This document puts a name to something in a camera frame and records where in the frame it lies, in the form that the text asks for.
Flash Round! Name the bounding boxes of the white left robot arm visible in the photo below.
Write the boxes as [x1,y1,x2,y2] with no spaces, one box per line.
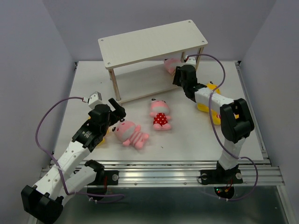
[21,98,126,224]

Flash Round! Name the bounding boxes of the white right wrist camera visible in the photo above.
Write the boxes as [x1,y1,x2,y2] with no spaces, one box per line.
[184,56,197,67]

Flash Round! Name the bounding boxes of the yellow frog toy red stripes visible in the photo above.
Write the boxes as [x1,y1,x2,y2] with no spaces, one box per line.
[210,108,239,126]

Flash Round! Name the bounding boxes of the white two-tier wooden shelf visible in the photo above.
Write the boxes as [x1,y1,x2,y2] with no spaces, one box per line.
[98,20,208,103]

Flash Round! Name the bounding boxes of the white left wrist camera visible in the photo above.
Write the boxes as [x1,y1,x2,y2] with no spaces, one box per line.
[88,91,102,110]

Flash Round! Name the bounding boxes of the yellow frog toy blue stripes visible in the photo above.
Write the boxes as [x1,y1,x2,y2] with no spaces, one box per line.
[195,81,222,114]

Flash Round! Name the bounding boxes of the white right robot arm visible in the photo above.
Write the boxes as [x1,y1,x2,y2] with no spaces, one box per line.
[173,65,255,185]

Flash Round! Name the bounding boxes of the pink frog toy orange stripes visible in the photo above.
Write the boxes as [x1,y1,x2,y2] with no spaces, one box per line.
[164,58,184,75]

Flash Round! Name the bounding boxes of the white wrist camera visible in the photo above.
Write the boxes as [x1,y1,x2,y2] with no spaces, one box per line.
[184,56,197,67]
[88,91,102,110]

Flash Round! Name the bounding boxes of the pink frog toy red polka-dot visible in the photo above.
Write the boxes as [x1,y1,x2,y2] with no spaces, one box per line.
[149,98,171,131]

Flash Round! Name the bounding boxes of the yellow frog toy pink stripes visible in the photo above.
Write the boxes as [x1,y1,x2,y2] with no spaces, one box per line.
[96,129,110,147]

